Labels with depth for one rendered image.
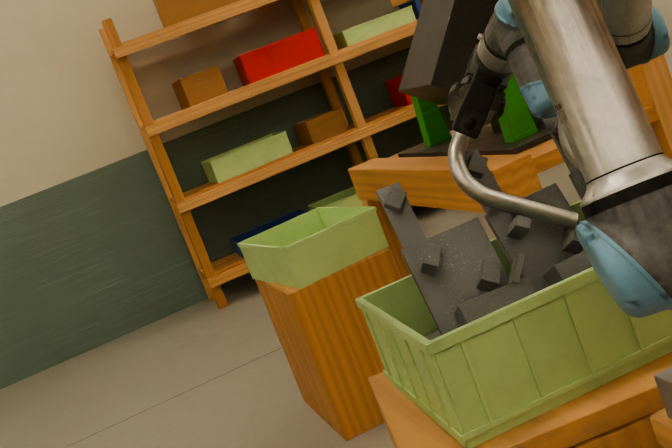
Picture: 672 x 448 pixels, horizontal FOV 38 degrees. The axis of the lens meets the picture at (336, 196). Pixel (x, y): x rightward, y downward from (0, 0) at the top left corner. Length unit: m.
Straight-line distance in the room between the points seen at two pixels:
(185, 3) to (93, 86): 0.99
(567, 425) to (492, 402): 0.11
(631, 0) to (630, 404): 0.56
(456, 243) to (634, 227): 0.72
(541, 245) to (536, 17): 0.72
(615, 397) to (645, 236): 0.49
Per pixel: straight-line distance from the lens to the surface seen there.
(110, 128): 7.53
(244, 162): 7.09
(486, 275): 1.63
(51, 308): 7.58
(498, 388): 1.44
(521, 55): 1.44
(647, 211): 1.02
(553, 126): 1.79
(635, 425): 1.47
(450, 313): 1.67
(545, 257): 1.71
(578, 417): 1.44
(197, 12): 7.15
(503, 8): 1.45
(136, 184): 7.53
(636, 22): 1.38
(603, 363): 1.51
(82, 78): 7.54
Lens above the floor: 1.38
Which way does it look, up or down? 8 degrees down
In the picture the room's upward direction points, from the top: 21 degrees counter-clockwise
